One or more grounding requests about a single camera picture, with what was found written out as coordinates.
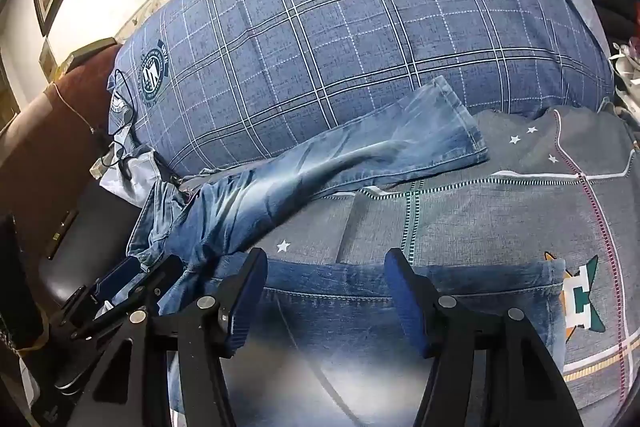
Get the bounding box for white clutter pile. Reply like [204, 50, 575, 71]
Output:
[606, 36, 640, 130]

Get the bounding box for white cord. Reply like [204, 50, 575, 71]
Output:
[49, 79, 98, 135]

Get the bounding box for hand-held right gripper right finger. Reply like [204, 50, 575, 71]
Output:
[383, 248, 586, 427]

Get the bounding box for brown padded headboard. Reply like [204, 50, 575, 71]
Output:
[0, 43, 132, 228]

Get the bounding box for black cable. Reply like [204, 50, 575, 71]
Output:
[106, 68, 138, 182]

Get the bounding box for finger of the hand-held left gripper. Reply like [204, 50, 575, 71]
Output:
[94, 257, 147, 304]
[131, 254, 186, 311]

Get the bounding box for blue denim pants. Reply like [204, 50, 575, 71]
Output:
[127, 76, 568, 427]

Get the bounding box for small black device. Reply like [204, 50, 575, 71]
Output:
[44, 208, 80, 261]

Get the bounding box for grey star-printed bed sheet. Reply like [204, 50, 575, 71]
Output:
[267, 106, 640, 414]

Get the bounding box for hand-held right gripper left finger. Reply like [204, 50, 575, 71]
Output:
[74, 248, 269, 427]

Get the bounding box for pale blue cloth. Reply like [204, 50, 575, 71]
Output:
[89, 146, 163, 208]

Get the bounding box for black padded chair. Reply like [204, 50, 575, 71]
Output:
[30, 177, 149, 310]

